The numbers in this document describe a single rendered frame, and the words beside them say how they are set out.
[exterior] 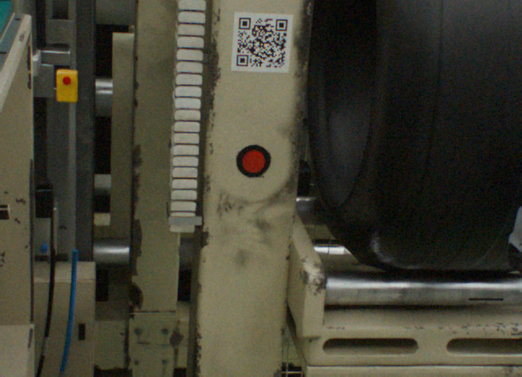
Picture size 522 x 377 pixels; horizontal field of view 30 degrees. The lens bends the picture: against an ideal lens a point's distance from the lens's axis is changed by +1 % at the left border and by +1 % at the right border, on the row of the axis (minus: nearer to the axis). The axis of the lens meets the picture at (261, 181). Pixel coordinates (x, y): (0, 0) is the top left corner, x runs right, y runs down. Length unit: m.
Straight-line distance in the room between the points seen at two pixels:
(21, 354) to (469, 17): 0.62
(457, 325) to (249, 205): 0.32
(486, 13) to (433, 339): 0.46
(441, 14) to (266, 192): 0.36
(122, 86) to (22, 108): 0.94
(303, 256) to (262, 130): 0.18
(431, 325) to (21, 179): 0.58
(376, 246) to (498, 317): 0.22
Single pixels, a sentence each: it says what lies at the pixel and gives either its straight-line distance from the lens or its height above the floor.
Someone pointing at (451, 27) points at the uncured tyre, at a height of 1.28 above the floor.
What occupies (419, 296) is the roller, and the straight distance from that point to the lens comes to 1.35.
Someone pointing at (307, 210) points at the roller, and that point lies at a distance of 1.57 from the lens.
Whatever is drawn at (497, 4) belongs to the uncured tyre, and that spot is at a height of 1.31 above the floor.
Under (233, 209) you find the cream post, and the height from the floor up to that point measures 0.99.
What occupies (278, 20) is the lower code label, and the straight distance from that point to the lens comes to 1.26.
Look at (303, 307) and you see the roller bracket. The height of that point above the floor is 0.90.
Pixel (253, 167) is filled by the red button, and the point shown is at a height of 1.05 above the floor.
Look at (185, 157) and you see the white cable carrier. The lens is 1.30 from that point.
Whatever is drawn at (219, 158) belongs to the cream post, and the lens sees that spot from 1.30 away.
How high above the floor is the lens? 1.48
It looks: 20 degrees down
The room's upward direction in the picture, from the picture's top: 4 degrees clockwise
